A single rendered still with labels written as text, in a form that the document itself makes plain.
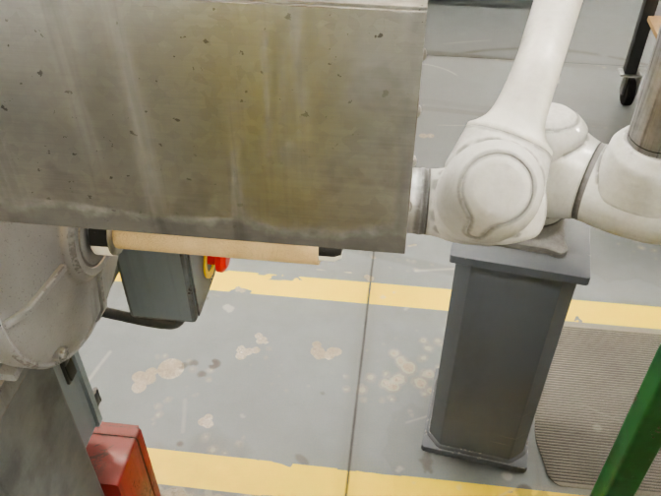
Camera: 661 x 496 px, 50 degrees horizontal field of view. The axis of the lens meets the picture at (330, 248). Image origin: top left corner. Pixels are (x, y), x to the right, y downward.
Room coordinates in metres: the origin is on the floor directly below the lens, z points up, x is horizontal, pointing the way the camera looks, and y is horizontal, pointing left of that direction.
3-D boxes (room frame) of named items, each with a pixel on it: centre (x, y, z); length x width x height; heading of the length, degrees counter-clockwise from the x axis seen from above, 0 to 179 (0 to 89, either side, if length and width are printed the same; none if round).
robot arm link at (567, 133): (1.16, -0.42, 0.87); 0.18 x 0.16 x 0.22; 58
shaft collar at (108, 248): (0.48, 0.20, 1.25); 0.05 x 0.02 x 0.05; 173
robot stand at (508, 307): (1.16, -0.41, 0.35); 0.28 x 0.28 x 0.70; 75
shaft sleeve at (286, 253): (0.47, 0.10, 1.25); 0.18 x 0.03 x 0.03; 83
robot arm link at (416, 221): (0.76, -0.10, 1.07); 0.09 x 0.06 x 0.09; 173
